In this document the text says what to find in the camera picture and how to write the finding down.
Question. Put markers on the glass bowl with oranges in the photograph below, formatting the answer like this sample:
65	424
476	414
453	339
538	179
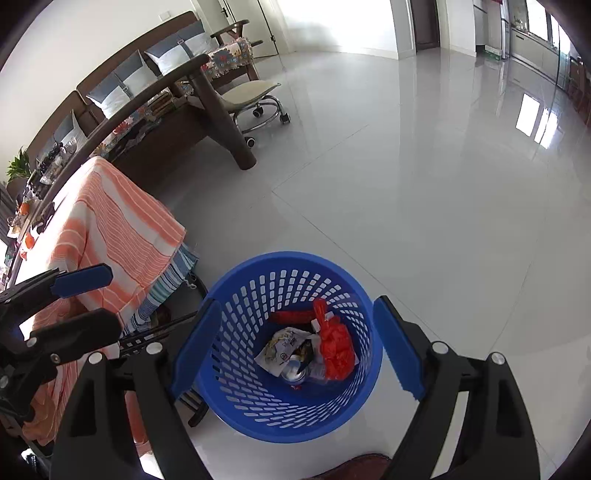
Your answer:
24	206

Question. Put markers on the dark brown sofa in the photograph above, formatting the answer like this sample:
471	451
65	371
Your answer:
138	44

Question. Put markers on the kitchen cabinets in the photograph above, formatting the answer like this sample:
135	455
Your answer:
531	41

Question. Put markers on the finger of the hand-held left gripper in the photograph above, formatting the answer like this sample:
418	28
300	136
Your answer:
78	330
83	279

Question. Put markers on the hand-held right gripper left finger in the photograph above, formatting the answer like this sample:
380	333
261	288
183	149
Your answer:
196	350

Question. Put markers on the dark door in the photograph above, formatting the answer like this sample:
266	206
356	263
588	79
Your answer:
427	23

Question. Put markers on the blue striped cloth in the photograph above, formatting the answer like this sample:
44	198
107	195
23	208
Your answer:
171	277

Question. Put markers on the grey blue cushion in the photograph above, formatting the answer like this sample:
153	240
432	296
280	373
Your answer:
180	48
122	83
69	131

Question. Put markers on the white door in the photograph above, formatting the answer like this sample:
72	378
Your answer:
249	23

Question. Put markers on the person's right hand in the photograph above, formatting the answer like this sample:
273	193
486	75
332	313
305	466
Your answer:
355	468

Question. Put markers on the orange plastic bag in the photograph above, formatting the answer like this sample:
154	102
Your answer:
337	350

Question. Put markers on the green white box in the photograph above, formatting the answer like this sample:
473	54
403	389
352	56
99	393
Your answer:
492	53

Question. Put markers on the beige rolling stool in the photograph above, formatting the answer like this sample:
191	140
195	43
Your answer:
249	90

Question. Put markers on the glass bowl of dark fruit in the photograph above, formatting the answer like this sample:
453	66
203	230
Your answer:
55	157

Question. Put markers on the green house plant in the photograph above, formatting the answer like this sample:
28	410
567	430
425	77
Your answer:
18	164

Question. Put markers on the white snack bag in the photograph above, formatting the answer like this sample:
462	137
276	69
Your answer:
277	346

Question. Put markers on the crushed red drink can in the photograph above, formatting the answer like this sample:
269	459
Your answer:
293	369

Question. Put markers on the dark wooden coffee table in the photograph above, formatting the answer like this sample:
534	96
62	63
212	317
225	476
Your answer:
221	120

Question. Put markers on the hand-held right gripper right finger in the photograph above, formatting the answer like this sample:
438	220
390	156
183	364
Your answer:
399	350

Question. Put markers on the orange striped tablecloth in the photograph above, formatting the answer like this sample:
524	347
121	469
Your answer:
115	221

